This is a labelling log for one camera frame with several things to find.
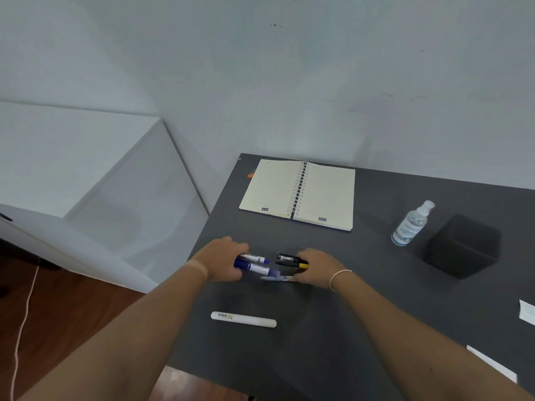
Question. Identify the person's left hand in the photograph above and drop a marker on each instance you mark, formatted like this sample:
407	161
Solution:
217	261

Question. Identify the person's right hand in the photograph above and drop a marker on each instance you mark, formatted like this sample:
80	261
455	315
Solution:
324	269

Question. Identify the person's right fingers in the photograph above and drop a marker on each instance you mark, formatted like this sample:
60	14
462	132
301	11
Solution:
301	277

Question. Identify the person's left fingers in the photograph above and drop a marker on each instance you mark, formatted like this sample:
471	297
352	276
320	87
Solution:
239	248

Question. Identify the blue marker with white label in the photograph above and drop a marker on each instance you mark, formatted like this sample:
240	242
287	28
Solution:
255	258

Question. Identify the black marker with yellow cap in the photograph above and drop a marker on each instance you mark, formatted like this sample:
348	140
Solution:
288	259

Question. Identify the blue marker with purple cap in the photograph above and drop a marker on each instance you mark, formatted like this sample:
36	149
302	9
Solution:
258	269

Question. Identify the person's right forearm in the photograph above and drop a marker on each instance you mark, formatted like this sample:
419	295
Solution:
409	342

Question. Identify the person's left forearm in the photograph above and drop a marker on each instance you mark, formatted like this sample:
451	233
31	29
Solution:
125	334

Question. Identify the coloured sticky tabs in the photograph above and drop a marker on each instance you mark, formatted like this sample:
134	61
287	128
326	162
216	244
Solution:
250	175

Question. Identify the open spiral lined notebook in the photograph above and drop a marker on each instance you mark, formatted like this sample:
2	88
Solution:
299	194

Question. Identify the clear spray bottle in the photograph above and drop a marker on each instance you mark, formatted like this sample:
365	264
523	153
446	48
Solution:
411	225

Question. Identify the black cube pen holder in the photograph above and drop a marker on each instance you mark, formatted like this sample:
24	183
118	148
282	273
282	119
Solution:
464	246

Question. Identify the white cabinet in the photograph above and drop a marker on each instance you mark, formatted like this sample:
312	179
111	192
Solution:
83	183

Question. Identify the white paper card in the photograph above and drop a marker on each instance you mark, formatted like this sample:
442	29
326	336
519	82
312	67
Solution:
493	363

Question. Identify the white paper slip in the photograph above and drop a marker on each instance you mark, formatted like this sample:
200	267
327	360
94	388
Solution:
527	312

